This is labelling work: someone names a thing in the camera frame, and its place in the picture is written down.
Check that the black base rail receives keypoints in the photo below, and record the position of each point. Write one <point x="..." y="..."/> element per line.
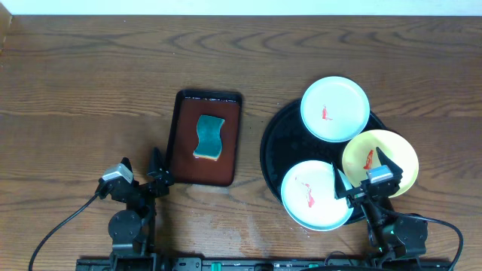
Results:
<point x="197" y="264"/>

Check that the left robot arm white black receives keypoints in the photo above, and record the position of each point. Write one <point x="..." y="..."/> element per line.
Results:
<point x="132" y="230"/>

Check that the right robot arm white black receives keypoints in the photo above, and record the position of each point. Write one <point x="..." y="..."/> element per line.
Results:
<point x="398" y="236"/>

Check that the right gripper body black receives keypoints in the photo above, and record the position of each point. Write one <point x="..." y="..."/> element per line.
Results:
<point x="358" y="199"/>

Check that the green yellow sponge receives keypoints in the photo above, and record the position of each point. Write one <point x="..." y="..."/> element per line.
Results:
<point x="209" y="137"/>

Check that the black rectangular water tray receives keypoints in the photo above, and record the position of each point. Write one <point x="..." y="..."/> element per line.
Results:
<point x="183" y="139"/>

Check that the round black tray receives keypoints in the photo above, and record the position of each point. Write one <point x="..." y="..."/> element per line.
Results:
<point x="287" y="142"/>

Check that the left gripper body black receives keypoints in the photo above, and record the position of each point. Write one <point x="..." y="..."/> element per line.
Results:
<point x="163" y="190"/>

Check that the light blue plate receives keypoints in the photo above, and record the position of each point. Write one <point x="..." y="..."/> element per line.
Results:
<point x="335" y="109"/>
<point x="308" y="196"/>

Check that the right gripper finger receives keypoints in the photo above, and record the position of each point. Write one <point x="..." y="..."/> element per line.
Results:
<point x="340" y="190"/>
<point x="385" y="161"/>

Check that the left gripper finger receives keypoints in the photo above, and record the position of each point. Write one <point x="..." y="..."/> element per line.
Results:
<point x="156" y="168"/>
<point x="125" y="166"/>

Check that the yellow plate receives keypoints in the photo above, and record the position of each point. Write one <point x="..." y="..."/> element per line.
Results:
<point x="360" y="155"/>

